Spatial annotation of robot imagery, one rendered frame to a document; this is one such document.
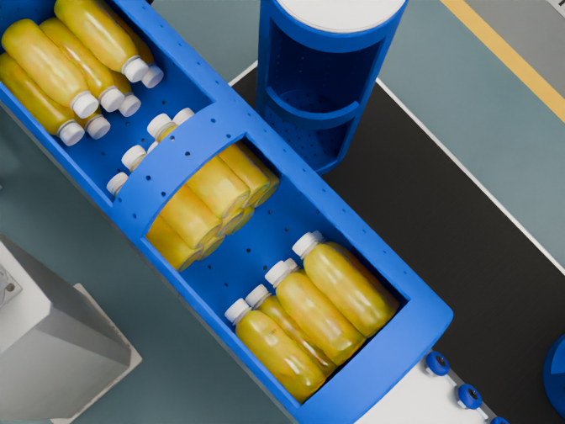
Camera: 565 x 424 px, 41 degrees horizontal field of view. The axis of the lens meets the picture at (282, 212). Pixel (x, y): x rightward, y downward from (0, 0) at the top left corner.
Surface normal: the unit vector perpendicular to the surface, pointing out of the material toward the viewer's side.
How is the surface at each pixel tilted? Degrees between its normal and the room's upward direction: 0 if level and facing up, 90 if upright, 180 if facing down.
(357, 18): 0
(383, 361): 4
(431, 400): 0
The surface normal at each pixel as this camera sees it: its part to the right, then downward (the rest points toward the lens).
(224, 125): 0.35, -0.52
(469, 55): 0.05, -0.25
